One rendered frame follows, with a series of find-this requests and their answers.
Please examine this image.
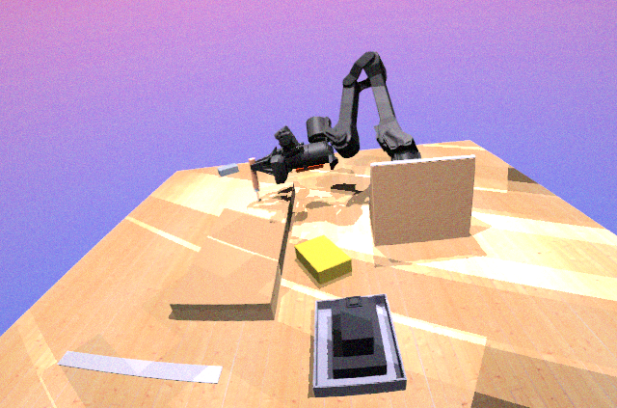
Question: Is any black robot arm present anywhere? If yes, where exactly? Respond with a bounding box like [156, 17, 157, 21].
[274, 51, 422, 170]

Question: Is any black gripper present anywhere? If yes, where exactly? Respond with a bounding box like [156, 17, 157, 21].
[251, 142, 311, 184]

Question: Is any light wood floor panel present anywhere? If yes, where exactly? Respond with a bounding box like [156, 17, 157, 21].
[169, 182, 296, 321]

